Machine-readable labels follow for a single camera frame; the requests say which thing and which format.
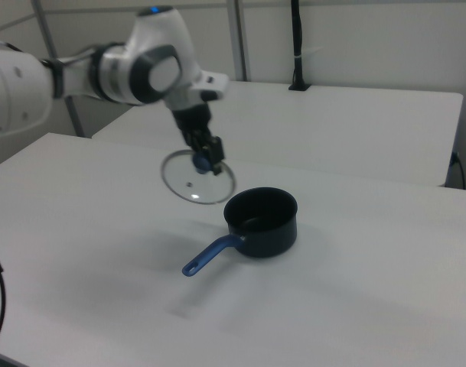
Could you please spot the glass lid with blue knob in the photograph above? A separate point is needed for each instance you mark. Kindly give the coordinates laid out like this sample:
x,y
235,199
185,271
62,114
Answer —
x,y
202,183

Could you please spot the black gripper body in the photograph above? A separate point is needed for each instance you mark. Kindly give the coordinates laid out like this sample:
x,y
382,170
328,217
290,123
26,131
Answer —
x,y
192,122

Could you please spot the grey partition post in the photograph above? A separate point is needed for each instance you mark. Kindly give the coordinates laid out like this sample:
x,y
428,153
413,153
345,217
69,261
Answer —
x,y
73,114
238,38

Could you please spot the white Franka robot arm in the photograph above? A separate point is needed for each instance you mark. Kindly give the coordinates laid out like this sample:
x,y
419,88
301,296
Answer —
x,y
114,72

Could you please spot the black clamped camera pole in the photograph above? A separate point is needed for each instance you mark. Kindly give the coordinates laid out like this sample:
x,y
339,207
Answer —
x,y
297,34

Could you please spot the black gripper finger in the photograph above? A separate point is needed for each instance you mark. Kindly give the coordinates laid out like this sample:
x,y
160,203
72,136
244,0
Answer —
x,y
194,147
216,154

